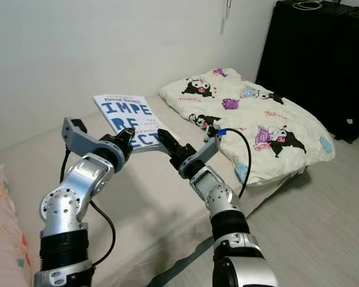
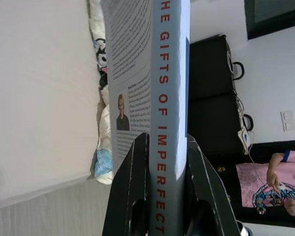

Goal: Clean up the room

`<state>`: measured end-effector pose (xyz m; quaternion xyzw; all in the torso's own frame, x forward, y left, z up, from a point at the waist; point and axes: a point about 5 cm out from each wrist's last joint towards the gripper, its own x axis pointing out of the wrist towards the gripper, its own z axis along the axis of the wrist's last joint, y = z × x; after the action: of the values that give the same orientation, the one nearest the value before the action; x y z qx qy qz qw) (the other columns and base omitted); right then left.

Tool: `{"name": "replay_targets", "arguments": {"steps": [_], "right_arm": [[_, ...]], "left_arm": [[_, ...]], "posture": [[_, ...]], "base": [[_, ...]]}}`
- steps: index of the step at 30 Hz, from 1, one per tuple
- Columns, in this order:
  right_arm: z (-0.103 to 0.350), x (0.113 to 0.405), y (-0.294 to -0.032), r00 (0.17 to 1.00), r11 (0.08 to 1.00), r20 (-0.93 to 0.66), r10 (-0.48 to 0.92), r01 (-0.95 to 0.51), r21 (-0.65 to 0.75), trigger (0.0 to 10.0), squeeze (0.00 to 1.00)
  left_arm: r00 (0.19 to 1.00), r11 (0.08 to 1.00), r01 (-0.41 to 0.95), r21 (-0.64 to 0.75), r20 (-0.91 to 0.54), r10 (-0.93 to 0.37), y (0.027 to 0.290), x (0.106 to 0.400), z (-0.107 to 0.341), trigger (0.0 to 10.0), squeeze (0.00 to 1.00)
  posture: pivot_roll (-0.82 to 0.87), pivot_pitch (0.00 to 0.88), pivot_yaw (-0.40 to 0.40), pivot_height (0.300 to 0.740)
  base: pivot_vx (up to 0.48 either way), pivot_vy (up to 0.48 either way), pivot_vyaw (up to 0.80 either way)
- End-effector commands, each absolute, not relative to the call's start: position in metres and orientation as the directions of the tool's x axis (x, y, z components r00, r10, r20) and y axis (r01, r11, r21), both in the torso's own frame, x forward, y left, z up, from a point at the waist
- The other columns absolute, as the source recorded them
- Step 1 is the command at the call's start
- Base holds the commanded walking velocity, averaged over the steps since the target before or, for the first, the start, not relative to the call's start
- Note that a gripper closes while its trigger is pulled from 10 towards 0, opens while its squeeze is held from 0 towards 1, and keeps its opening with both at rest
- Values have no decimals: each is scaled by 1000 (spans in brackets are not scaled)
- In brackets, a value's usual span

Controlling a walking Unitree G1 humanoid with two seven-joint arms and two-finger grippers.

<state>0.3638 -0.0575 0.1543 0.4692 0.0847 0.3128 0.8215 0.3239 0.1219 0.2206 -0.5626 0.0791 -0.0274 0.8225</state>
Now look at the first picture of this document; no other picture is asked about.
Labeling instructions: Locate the white coiled cable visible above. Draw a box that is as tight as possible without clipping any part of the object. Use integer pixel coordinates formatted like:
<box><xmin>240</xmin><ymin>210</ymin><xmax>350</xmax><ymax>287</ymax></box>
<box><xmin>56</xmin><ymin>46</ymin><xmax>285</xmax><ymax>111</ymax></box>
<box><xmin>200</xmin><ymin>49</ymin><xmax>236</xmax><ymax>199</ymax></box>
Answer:
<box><xmin>293</xmin><ymin>2</ymin><xmax>324</xmax><ymax>11</ymax></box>

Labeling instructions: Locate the teal bed frame base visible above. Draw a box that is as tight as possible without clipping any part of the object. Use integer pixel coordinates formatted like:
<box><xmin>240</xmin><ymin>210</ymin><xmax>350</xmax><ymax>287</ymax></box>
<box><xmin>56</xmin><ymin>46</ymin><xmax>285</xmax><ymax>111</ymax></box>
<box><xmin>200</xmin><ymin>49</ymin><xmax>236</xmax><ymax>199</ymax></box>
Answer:
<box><xmin>147</xmin><ymin>173</ymin><xmax>309</xmax><ymax>287</ymax></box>

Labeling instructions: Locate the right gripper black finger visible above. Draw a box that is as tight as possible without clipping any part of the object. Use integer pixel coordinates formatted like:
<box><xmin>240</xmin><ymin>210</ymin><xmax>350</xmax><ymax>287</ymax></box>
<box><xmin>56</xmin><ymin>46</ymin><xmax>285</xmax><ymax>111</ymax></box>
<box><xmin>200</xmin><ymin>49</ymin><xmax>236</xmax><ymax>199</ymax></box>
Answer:
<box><xmin>156</xmin><ymin>127</ymin><xmax>182</xmax><ymax>156</ymax></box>

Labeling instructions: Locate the mattress with beige sheet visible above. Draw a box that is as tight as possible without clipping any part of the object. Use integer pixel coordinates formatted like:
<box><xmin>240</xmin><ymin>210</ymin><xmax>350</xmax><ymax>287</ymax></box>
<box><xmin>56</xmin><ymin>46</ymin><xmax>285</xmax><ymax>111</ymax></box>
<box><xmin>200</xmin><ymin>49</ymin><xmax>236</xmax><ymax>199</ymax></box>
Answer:
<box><xmin>0</xmin><ymin>96</ymin><xmax>309</xmax><ymax>287</ymax></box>

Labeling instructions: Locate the cream cartoon print quilt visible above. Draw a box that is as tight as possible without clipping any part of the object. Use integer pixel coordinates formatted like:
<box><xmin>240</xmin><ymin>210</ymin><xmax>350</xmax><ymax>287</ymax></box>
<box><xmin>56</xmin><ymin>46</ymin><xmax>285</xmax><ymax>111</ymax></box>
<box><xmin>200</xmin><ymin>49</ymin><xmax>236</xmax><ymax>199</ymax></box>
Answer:
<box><xmin>159</xmin><ymin>68</ymin><xmax>336</xmax><ymax>187</ymax></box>

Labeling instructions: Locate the white blue lettered book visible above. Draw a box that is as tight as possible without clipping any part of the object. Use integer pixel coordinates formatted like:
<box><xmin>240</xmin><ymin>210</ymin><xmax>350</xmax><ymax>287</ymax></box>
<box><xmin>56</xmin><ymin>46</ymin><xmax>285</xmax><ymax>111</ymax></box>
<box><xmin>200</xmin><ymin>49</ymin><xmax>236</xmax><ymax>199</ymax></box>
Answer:
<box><xmin>94</xmin><ymin>94</ymin><xmax>172</xmax><ymax>152</ymax></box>

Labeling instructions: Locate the pink patterned pillow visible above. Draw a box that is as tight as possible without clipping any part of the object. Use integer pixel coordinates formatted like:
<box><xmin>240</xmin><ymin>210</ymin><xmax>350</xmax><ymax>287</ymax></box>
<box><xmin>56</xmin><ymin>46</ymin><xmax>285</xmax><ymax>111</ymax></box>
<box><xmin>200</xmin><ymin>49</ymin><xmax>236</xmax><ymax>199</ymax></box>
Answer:
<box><xmin>0</xmin><ymin>166</ymin><xmax>34</xmax><ymax>287</ymax></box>

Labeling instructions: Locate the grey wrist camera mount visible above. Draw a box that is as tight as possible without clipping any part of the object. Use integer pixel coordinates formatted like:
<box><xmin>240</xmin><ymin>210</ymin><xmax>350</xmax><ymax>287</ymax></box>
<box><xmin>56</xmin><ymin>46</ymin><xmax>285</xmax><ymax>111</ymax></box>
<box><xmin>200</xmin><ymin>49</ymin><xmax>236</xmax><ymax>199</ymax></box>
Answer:
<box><xmin>194</xmin><ymin>126</ymin><xmax>224</xmax><ymax>175</ymax></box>
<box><xmin>63</xmin><ymin>117</ymin><xmax>127</xmax><ymax>158</ymax></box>

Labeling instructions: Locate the grey hanging pull cord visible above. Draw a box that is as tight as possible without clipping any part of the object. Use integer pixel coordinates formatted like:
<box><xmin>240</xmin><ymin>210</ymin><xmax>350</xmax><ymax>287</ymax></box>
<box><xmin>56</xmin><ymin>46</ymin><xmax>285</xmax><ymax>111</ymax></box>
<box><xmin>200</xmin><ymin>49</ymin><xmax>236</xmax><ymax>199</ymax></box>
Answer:
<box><xmin>221</xmin><ymin>0</ymin><xmax>233</xmax><ymax>35</ymax></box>

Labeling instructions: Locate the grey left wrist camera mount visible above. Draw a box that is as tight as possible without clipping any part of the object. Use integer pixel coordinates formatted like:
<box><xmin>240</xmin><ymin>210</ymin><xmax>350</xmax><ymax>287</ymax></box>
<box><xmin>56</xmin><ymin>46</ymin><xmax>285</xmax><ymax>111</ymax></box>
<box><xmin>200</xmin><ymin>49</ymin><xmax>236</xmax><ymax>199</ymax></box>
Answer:
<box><xmin>63</xmin><ymin>117</ymin><xmax>127</xmax><ymax>158</ymax></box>

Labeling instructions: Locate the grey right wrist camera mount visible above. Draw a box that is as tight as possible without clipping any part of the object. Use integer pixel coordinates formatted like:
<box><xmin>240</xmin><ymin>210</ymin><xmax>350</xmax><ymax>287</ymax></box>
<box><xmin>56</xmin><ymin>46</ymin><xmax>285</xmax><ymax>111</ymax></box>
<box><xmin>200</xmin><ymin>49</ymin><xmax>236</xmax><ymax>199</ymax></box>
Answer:
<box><xmin>194</xmin><ymin>126</ymin><xmax>224</xmax><ymax>175</ymax></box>

